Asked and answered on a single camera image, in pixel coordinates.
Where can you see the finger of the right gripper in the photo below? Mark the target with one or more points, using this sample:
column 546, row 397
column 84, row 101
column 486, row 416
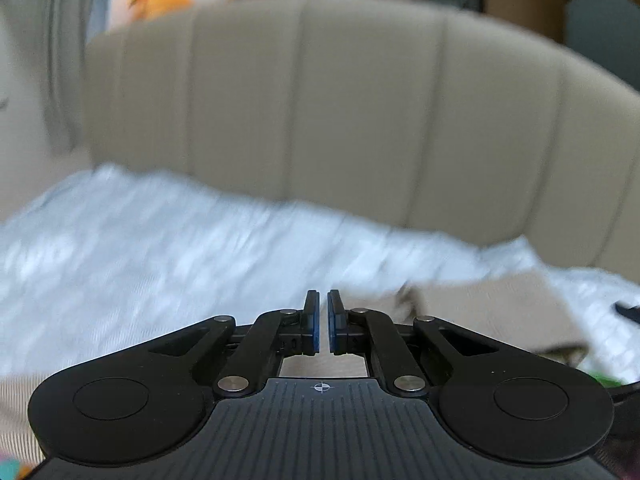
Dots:
column 631, row 313

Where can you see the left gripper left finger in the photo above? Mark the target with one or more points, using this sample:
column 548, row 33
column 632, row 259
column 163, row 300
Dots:
column 144, row 401

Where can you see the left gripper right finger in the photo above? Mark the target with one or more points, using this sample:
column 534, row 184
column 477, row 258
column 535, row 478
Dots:
column 501, row 401

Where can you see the beige striped shirt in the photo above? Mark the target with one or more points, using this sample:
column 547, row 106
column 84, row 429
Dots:
column 521, row 309

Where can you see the white quilted mattress cover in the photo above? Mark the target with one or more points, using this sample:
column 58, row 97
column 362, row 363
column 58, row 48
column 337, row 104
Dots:
column 107, row 259

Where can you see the beige padded headboard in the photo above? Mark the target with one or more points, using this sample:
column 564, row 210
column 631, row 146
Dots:
column 409, row 114

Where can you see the grey curtain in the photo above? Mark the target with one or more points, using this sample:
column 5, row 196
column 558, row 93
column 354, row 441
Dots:
column 53, row 34

